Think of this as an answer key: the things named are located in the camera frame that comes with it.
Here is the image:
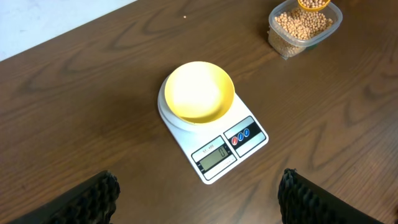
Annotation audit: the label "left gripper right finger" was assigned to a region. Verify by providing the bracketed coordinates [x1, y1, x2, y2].
[277, 169, 381, 224]

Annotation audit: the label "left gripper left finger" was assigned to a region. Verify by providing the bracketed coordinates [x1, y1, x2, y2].
[10, 170, 121, 224]

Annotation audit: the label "yellow measuring scoop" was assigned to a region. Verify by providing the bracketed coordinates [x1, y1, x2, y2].
[297, 0, 330, 12]

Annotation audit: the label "white digital kitchen scale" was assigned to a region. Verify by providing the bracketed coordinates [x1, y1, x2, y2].
[157, 81, 269, 185]

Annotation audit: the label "yellow plastic bowl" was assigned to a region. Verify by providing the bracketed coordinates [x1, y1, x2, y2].
[164, 61, 235, 124]

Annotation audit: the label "soybeans in container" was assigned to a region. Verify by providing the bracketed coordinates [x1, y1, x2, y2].
[268, 7, 333, 58]

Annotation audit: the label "clear plastic container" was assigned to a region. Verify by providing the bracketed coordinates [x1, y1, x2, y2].
[267, 0, 343, 58]

